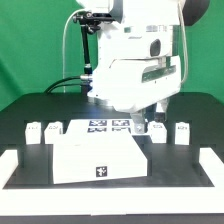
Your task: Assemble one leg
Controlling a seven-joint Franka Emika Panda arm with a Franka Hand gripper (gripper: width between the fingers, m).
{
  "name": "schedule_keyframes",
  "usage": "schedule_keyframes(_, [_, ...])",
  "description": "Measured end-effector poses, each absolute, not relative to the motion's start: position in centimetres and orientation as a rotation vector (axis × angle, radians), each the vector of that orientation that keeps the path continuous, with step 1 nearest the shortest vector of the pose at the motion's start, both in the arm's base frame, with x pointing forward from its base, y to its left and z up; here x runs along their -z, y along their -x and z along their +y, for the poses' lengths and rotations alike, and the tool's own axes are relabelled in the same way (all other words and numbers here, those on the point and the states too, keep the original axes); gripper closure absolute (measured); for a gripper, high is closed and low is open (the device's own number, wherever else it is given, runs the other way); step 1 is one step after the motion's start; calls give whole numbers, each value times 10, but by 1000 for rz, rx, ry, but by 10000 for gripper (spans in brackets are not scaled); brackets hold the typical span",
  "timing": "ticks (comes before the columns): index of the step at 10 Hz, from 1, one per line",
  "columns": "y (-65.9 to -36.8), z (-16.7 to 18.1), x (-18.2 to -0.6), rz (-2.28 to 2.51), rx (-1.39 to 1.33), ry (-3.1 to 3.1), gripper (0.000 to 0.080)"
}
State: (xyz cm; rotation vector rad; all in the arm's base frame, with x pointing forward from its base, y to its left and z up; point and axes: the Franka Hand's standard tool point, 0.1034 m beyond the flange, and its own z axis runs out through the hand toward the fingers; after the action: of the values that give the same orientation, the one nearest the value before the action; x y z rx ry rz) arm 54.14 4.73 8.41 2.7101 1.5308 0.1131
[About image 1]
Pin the white square tabletop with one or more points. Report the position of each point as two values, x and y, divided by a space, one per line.
82 157

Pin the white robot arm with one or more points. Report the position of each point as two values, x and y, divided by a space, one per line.
142 30

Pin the white U-shaped fence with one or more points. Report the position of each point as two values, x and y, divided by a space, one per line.
118 201

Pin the black camera on mount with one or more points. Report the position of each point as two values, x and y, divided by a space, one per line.
87 40

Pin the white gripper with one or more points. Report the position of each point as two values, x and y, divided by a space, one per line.
132 85

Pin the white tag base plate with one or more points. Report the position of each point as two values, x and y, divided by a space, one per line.
104 125

